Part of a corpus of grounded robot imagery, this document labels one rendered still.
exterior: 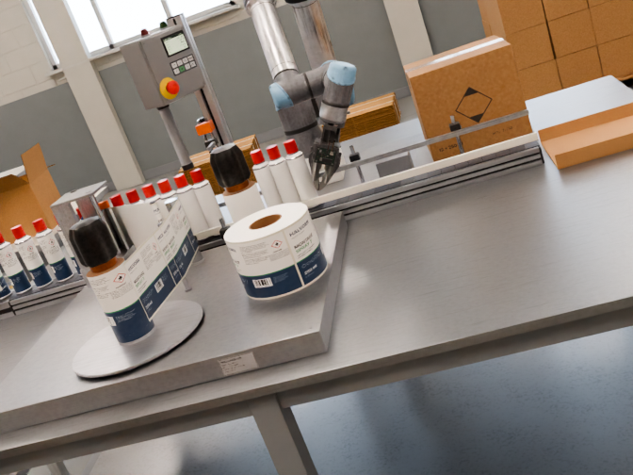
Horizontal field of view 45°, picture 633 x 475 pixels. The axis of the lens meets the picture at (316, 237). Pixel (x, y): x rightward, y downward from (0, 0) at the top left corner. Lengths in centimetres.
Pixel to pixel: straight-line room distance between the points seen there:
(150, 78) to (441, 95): 83
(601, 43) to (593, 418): 369
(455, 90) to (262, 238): 89
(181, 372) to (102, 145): 670
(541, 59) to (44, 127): 516
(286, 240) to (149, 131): 650
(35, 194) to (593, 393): 259
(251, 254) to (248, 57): 611
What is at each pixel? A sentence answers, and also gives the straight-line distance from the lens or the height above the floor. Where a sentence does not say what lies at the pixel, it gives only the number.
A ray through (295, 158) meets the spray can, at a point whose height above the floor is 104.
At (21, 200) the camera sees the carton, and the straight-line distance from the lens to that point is 378.
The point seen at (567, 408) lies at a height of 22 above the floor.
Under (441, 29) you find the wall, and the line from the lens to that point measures 758.
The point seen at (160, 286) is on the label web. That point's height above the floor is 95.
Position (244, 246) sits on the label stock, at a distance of 166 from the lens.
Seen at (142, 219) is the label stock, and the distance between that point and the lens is 222.
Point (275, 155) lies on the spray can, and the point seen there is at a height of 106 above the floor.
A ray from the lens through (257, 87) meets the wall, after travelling 774.
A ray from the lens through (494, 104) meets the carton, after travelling 232.
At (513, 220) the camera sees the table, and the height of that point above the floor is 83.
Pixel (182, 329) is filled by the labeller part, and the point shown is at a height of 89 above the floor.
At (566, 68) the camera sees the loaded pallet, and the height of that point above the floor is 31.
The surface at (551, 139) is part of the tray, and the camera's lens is 230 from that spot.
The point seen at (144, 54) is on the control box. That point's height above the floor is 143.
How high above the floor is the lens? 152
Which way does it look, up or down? 19 degrees down
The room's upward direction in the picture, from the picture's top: 20 degrees counter-clockwise
